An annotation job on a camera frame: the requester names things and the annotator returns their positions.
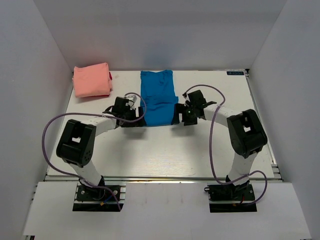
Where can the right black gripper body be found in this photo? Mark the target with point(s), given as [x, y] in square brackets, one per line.
[189, 116]

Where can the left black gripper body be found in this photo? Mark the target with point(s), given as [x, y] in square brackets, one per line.
[130, 114]

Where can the blue t shirt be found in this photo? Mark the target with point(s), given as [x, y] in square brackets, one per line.
[159, 97]

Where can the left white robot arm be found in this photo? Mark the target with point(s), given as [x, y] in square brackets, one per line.
[76, 144]

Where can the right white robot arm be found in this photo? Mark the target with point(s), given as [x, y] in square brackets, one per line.
[246, 133]

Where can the folded pink t shirt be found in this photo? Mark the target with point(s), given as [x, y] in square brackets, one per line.
[92, 81]

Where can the blue table label sticker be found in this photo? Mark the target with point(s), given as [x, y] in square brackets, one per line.
[235, 73]

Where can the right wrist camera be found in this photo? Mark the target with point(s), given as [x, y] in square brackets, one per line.
[186, 99]

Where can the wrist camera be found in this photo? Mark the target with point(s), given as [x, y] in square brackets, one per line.
[186, 99]
[132, 98]

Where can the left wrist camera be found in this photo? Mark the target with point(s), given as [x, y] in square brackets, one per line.
[132, 98]

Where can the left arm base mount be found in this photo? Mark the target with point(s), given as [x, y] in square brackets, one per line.
[99, 200]

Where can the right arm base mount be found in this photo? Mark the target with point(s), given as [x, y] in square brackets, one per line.
[231, 199]

